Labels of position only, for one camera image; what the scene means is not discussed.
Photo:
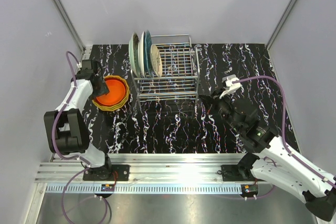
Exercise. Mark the dark teal plate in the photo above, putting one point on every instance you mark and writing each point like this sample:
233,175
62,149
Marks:
147,53

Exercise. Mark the cream plate with dark patch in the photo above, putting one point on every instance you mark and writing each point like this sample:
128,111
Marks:
156,61

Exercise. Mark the controller board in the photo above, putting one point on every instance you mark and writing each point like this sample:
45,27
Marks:
107,187
250,189

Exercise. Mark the left aluminium frame post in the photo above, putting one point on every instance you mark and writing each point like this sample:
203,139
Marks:
68,23

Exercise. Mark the aluminium frame post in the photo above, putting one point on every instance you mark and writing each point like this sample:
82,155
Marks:
68,23
280,24

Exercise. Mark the white plate teal rim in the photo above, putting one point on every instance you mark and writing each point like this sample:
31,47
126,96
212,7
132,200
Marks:
141,54

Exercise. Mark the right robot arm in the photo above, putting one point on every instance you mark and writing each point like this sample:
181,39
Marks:
269,159

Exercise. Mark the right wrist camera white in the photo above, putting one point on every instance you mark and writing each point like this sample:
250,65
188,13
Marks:
231,85

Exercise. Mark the yellow scalloped plate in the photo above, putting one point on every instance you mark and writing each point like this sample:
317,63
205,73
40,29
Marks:
120,104

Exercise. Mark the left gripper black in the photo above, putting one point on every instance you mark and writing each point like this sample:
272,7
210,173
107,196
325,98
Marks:
103,89

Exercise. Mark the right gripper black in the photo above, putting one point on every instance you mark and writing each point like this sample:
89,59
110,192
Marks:
213,100

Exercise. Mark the left controller board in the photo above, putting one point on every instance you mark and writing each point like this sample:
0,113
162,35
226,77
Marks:
107,187

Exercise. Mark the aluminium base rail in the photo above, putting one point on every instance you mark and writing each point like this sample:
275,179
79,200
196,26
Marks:
148,174

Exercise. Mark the right aluminium frame post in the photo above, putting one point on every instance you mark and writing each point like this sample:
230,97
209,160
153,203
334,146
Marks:
280,24

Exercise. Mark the light green flower plate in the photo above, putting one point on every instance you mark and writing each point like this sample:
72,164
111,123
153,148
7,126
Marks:
133,54

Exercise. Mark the metal wire dish rack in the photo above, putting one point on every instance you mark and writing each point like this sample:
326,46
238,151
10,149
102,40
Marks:
180,76

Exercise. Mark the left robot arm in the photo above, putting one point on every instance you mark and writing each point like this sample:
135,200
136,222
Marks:
67,134

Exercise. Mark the right controller board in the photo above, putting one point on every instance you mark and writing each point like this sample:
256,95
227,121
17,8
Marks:
250,189

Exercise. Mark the red-orange scalloped plate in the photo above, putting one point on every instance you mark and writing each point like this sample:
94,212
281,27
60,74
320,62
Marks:
117,91

